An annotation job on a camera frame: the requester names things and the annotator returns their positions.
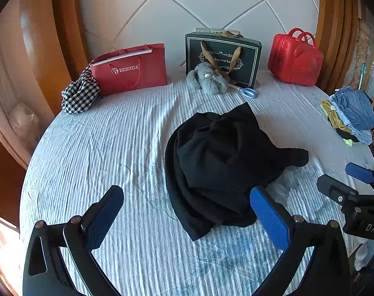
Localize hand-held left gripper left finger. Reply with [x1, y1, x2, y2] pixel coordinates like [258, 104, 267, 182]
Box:
[22, 185, 124, 296]

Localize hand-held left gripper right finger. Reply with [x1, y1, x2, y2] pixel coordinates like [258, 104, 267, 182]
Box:
[250, 186, 351, 296]

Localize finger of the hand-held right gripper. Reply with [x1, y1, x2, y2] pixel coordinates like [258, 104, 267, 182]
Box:
[345, 162, 374, 188]
[316, 174, 360, 206]

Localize black printed t-shirt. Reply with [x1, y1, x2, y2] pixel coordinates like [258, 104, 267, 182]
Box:
[165, 102, 309, 241]

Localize stack of folded clothes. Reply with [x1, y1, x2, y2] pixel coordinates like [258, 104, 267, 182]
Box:
[321, 87, 374, 146]

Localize striped light blue bedsheet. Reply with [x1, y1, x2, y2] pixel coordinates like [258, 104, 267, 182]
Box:
[19, 66, 374, 296]

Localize brown wooden nightstand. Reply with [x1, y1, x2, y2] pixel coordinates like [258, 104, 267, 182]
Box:
[0, 136, 29, 229]

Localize black white checkered cloth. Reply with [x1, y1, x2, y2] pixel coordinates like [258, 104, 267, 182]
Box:
[61, 68, 101, 114]

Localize clear plastic bag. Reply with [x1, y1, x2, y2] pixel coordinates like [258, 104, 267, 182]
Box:
[7, 102, 41, 139]

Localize small red suitcase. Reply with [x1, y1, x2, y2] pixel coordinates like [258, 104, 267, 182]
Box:
[268, 28, 324, 87]

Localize grey plush toy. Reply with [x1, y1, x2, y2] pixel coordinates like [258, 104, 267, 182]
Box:
[186, 62, 229, 94]

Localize red paper shopping bag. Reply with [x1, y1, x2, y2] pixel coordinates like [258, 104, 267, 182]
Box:
[89, 43, 168, 97]

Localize dark green gift box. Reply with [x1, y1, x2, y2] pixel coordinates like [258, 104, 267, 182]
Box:
[185, 32, 261, 89]

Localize white padded headboard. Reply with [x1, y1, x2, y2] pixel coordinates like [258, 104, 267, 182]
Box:
[78, 0, 321, 68]

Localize blue handled scissors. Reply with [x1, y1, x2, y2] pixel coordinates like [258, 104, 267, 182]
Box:
[228, 82, 257, 99]

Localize wooden bed frame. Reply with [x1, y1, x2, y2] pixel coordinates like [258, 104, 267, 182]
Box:
[51, 0, 364, 118]

